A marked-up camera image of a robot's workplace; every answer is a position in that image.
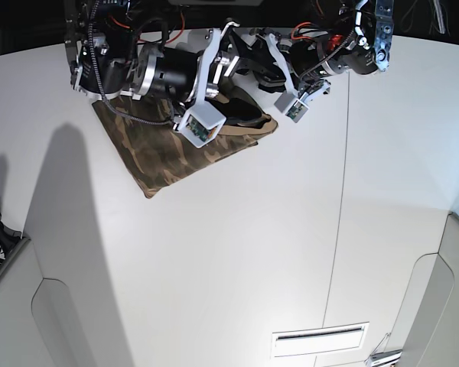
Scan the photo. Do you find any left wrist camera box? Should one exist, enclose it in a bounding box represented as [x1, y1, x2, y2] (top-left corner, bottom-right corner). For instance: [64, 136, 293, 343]
[274, 93, 309, 123]

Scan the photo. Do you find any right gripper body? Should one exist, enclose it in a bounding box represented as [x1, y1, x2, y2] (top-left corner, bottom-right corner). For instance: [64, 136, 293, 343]
[132, 21, 240, 106]

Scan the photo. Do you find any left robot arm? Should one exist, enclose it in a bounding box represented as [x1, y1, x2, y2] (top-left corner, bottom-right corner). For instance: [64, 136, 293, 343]
[251, 1, 394, 96]

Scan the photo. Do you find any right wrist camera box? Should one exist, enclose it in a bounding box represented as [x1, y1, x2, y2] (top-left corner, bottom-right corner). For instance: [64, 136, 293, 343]
[176, 100, 226, 148]

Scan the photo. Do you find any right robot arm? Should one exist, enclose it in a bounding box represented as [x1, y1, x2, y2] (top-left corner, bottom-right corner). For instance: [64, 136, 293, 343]
[65, 1, 288, 145]

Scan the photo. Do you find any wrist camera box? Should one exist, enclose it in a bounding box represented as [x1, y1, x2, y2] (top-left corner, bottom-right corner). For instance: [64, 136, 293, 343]
[274, 93, 309, 123]
[176, 100, 226, 148]

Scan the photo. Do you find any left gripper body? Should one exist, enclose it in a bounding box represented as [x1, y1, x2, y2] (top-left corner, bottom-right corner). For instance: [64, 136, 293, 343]
[253, 34, 351, 92]

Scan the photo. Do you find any silver clip at table edge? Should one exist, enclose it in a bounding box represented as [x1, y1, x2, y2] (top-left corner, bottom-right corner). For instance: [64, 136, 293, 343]
[364, 333, 402, 367]

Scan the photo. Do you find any camouflage T-shirt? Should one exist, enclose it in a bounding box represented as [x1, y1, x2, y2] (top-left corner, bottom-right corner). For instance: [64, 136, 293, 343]
[93, 96, 278, 199]

